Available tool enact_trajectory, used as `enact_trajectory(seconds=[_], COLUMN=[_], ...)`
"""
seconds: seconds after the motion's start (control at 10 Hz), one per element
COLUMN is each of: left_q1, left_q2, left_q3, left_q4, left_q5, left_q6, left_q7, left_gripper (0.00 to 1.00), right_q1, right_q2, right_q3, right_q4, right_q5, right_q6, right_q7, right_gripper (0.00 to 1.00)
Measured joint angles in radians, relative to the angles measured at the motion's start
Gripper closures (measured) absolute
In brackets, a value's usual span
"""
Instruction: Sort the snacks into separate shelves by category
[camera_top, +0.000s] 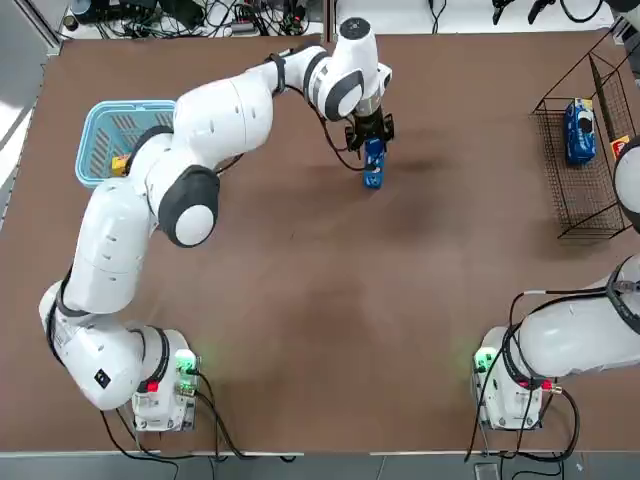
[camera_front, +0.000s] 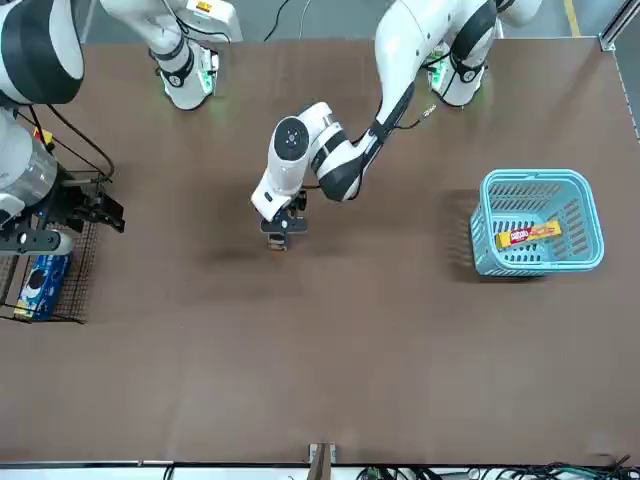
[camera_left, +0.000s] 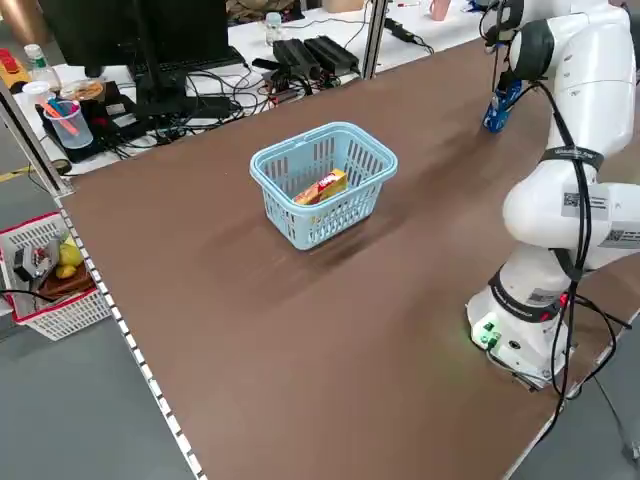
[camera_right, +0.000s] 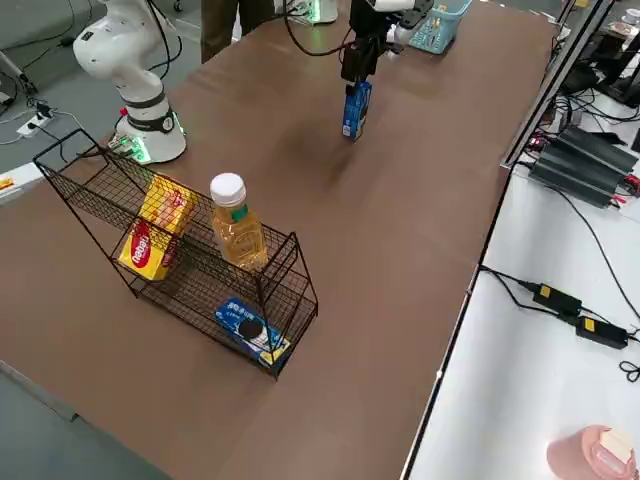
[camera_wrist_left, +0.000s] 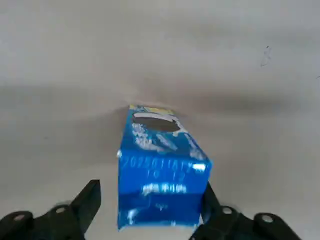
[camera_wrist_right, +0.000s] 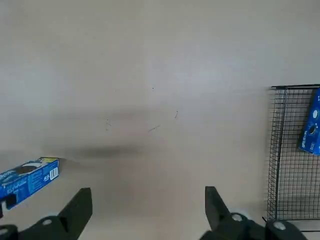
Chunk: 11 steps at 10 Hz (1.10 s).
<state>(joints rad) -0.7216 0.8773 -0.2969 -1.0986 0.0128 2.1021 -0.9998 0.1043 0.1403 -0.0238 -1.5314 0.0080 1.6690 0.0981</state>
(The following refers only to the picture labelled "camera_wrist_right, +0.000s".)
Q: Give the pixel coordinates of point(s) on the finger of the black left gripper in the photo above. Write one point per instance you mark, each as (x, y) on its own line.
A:
(11, 202)

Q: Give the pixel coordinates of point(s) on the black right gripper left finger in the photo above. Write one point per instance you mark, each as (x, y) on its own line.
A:
(75, 212)

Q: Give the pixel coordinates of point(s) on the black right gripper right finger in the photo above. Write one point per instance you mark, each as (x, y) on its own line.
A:
(217, 215)

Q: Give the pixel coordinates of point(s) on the blue oreo cookie box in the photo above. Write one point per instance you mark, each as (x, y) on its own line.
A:
(32, 180)
(312, 130)

